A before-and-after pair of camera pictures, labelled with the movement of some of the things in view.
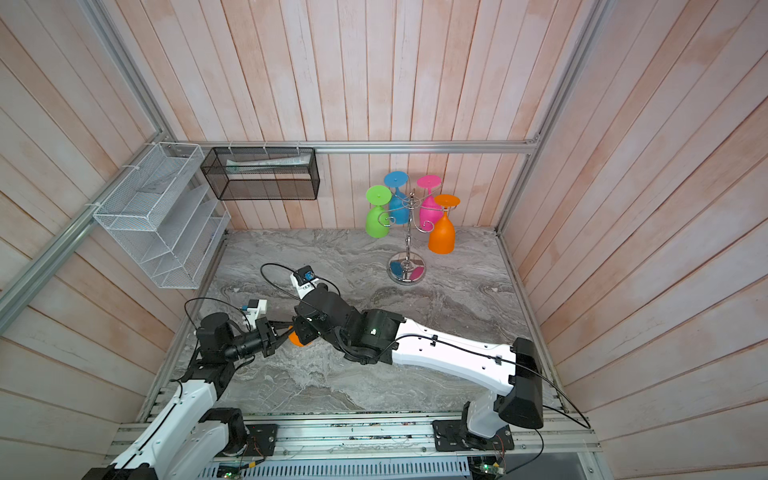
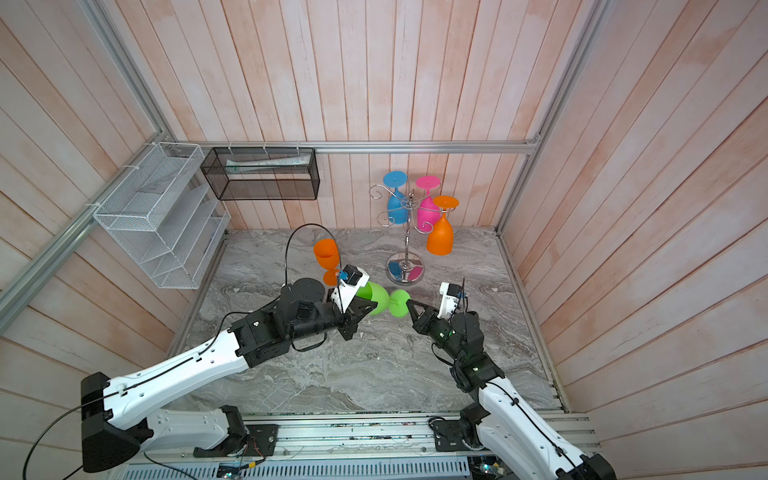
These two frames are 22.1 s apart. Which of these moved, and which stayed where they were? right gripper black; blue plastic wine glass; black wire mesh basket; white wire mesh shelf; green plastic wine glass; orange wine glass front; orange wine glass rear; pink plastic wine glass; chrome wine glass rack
Moved: orange wine glass front; green plastic wine glass; right gripper black
Stayed: chrome wine glass rack; pink plastic wine glass; blue plastic wine glass; black wire mesh basket; white wire mesh shelf; orange wine glass rear
